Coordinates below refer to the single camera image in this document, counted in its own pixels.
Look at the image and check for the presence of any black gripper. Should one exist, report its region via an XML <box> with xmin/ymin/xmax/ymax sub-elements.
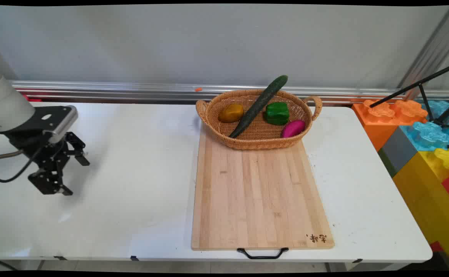
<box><xmin>10</xmin><ymin>132</ymin><xmax>90</xmax><ymax>196</ymax></box>

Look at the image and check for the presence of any yellow-brown toy potato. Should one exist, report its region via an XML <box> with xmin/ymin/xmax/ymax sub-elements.
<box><xmin>218</xmin><ymin>103</ymin><xmax>245</xmax><ymax>123</ymax></box>

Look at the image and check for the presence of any wooden cutting board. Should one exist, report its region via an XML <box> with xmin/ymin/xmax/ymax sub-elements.
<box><xmin>191</xmin><ymin>122</ymin><xmax>335</xmax><ymax>260</ymax></box>

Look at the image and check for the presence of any woven wicker basket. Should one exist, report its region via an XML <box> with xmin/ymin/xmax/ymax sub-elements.
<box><xmin>196</xmin><ymin>89</ymin><xmax>323</xmax><ymax>150</ymax></box>

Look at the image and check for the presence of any dark green toy cucumber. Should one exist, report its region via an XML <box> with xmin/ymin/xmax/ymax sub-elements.
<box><xmin>229</xmin><ymin>75</ymin><xmax>288</xmax><ymax>139</ymax></box>

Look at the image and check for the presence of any green toy bell pepper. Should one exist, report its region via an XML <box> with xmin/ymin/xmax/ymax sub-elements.
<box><xmin>264</xmin><ymin>102</ymin><xmax>290</xmax><ymax>125</ymax></box>

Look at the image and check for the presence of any purple toy eggplant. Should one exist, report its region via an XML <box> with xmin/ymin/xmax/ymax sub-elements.
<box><xmin>281</xmin><ymin>120</ymin><xmax>306</xmax><ymax>139</ymax></box>

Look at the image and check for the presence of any orange toy building block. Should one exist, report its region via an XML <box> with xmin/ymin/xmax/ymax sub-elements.
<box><xmin>352</xmin><ymin>99</ymin><xmax>428</xmax><ymax>152</ymax></box>

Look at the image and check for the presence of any grey toy building block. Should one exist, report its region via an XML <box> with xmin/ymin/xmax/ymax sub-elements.
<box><xmin>378</xmin><ymin>126</ymin><xmax>418</xmax><ymax>178</ymax></box>

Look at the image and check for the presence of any yellow toy building block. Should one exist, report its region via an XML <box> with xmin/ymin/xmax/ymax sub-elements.
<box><xmin>392</xmin><ymin>148</ymin><xmax>449</xmax><ymax>270</ymax></box>

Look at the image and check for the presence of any black tripod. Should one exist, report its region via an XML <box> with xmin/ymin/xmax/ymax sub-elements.
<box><xmin>370</xmin><ymin>61</ymin><xmax>449</xmax><ymax>128</ymax></box>

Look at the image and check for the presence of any blue toy building block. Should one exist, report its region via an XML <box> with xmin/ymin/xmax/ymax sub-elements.
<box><xmin>400</xmin><ymin>100</ymin><xmax>449</xmax><ymax>152</ymax></box>

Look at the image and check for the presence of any black silver wrist camera module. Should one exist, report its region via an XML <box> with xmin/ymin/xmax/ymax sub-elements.
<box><xmin>0</xmin><ymin>105</ymin><xmax>79</xmax><ymax>145</ymax></box>

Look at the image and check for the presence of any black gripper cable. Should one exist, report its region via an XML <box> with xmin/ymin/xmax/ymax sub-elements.
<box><xmin>0</xmin><ymin>146</ymin><xmax>42</xmax><ymax>184</ymax></box>

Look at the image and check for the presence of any aluminium rail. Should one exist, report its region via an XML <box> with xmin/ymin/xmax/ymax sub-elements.
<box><xmin>10</xmin><ymin>80</ymin><xmax>449</xmax><ymax>105</ymax></box>

